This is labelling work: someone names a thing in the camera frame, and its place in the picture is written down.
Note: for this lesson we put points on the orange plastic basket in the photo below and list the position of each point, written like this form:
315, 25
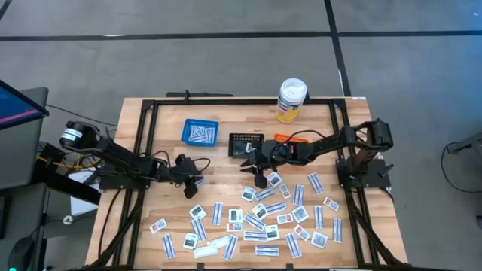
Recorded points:
280, 137

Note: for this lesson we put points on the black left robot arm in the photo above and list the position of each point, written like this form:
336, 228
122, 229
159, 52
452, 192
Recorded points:
124, 160

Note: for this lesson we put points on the black plastic basket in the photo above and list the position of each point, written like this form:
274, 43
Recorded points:
235, 145

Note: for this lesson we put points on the black stand leg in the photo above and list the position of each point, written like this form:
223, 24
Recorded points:
64, 184

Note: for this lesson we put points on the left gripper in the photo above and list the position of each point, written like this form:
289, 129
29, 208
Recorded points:
182, 173

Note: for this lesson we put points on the grey stand leg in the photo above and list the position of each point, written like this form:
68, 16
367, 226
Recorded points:
467, 145

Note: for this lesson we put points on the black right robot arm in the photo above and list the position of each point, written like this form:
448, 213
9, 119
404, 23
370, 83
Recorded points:
324, 145

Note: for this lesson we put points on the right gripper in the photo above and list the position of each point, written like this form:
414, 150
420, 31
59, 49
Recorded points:
276, 154

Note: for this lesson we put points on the blue striped fabric bandage packet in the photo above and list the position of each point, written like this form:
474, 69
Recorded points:
201, 181
217, 214
198, 129
276, 207
315, 183
254, 221
168, 246
213, 133
293, 245
230, 247
267, 251
264, 193
191, 130
319, 217
199, 136
255, 236
199, 229
298, 195
337, 230
206, 129

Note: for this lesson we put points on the computer monitor blue screen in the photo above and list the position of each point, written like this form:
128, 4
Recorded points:
19, 107

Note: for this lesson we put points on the white paper box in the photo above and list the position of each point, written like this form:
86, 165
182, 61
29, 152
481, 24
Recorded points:
81, 203

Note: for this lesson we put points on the black computer mouse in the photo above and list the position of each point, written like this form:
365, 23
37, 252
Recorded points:
20, 256

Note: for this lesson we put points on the Lysol wipes canister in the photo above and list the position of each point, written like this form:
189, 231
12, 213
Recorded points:
291, 92

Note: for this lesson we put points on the plain white bandage packet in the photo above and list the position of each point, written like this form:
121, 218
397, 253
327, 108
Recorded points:
218, 242
205, 251

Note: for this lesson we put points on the blue plastic basket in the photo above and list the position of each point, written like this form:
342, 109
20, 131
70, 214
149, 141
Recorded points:
183, 131

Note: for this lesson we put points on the small white roll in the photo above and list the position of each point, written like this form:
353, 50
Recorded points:
68, 220

